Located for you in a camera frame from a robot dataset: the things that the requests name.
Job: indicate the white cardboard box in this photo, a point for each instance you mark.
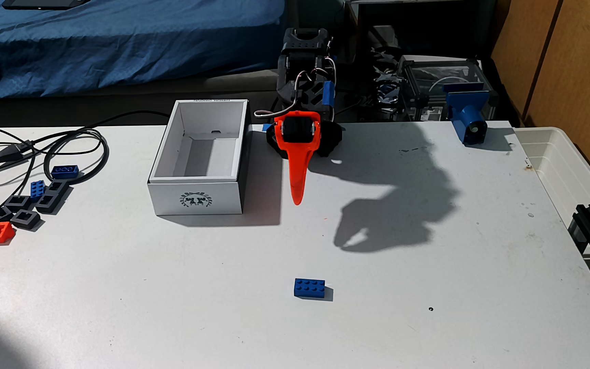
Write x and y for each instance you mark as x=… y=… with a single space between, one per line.
x=197 y=197

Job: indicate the blue brick with round holes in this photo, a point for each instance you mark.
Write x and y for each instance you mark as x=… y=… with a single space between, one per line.
x=64 y=173

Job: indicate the small blue toy brick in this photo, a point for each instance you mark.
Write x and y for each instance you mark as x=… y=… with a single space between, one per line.
x=37 y=190

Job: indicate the small cooling fan part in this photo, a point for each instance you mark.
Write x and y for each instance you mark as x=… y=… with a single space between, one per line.
x=387 y=91

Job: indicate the clear acrylic case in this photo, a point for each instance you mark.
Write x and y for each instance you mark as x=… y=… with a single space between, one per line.
x=428 y=77

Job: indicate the blue bed sheet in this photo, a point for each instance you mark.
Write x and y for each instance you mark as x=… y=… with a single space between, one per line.
x=121 y=41

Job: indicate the white plastic bin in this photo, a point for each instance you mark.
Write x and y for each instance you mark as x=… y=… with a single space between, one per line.
x=556 y=169

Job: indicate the wooden cabinet doors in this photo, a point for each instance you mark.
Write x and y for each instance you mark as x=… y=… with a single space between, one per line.
x=556 y=51

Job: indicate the black flat tablet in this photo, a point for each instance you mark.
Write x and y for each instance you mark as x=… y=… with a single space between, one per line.
x=44 y=4

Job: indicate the black power adapter plug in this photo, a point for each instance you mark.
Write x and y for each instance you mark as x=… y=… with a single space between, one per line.
x=8 y=152

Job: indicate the blue printed mount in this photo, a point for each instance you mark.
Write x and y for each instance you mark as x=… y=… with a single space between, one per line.
x=466 y=112

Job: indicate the brown bed frame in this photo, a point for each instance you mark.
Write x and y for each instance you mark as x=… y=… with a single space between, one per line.
x=121 y=102

